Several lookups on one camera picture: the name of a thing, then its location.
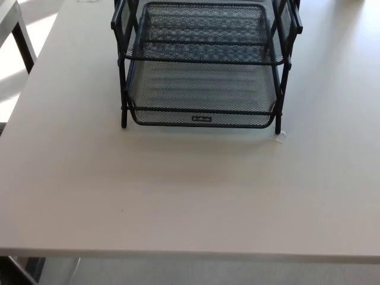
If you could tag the black mesh drawer without label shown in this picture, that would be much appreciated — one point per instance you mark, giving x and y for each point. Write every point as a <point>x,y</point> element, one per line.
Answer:
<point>202,32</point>

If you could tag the black mesh drawer with label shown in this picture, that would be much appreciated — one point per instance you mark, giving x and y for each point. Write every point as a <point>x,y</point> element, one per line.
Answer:
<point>202,89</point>

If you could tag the dark desk support leg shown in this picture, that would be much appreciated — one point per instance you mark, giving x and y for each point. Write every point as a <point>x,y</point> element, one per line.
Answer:
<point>17,270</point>

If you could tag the clear tape piece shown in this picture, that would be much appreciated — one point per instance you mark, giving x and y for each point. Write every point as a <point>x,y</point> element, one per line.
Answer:
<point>281,136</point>

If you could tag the white side table black legs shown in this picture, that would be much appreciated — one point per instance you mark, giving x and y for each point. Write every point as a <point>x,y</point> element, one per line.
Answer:
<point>23,44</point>

